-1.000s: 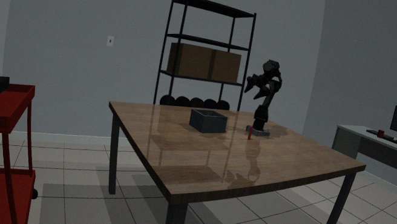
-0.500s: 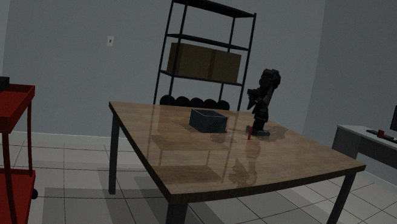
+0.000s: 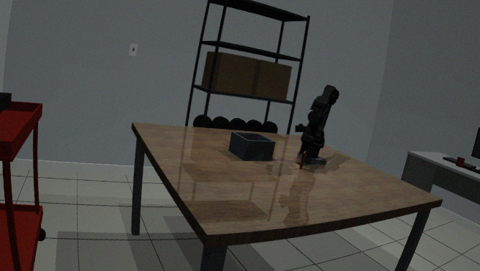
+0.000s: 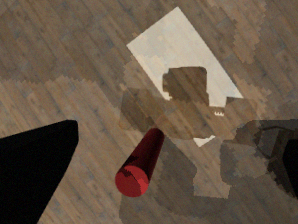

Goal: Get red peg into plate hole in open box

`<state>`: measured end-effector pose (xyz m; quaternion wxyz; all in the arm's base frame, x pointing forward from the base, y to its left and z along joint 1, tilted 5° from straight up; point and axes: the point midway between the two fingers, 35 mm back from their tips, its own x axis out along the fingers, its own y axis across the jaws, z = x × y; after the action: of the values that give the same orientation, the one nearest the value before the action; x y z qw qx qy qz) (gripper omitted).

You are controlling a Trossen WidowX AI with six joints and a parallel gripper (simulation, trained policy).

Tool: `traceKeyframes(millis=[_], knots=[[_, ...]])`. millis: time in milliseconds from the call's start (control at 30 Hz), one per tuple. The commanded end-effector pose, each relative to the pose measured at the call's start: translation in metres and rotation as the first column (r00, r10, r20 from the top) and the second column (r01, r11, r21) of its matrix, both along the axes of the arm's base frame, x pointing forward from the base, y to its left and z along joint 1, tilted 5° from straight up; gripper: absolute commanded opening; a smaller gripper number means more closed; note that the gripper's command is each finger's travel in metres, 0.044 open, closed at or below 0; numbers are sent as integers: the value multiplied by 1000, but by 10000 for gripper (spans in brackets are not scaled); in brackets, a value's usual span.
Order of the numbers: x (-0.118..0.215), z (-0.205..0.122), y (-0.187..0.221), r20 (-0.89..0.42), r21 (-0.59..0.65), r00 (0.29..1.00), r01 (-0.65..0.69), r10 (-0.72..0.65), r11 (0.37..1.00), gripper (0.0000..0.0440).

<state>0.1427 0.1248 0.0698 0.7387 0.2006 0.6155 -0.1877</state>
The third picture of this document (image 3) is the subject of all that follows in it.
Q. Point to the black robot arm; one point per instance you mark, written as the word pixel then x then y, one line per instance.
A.
pixel 321 107

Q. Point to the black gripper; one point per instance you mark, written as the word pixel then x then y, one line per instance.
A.
pixel 307 139

